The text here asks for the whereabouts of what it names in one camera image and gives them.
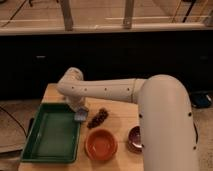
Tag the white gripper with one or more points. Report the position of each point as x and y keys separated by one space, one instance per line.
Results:
x=76 y=103

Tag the dark grape bunch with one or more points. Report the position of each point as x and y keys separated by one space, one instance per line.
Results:
x=98 y=119

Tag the dark purple bowl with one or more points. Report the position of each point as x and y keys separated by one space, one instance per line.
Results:
x=134 y=140

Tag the wooden table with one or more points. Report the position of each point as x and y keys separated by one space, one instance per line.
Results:
x=122 y=117

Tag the orange bowl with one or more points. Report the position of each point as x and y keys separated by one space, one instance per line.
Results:
x=100 y=145

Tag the black power adapter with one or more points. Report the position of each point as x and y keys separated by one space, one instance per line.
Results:
x=200 y=100

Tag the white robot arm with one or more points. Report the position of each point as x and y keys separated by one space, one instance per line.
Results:
x=167 y=130

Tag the green plastic tray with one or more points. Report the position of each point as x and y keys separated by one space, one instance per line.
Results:
x=53 y=137

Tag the blue grey sponge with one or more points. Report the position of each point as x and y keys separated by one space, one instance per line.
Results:
x=80 y=116

